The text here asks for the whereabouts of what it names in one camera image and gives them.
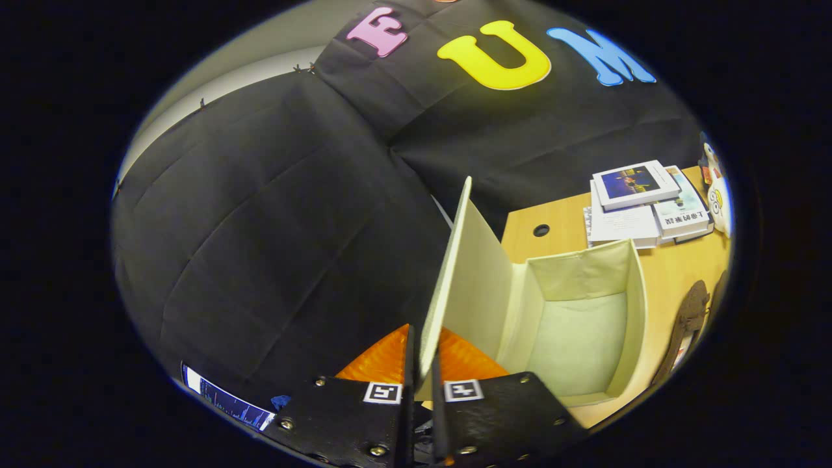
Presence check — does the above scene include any black book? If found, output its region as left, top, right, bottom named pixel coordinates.
left=675, top=223, right=715, bottom=245

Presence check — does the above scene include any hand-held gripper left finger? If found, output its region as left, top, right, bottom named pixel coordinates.
left=263, top=323, right=417, bottom=468

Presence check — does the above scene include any brown fuzzy shoe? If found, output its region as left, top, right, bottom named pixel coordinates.
left=650, top=279, right=710, bottom=389
left=707, top=270, right=730, bottom=319

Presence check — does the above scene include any grey penguin plush toy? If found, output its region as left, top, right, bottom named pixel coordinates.
left=699, top=132, right=721, bottom=186

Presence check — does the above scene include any pale green fabric storage box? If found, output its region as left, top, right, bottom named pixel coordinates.
left=416, top=175, right=651, bottom=409

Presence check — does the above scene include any plain white book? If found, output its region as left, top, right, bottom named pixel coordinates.
left=588, top=182, right=662, bottom=250

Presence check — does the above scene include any white book dark photo cover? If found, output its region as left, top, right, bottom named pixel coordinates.
left=591, top=160, right=682, bottom=212

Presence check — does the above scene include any white round plush toy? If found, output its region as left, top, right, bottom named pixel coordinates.
left=707, top=175, right=733, bottom=238

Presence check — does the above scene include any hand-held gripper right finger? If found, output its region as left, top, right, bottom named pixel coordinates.
left=429, top=326, right=590, bottom=468

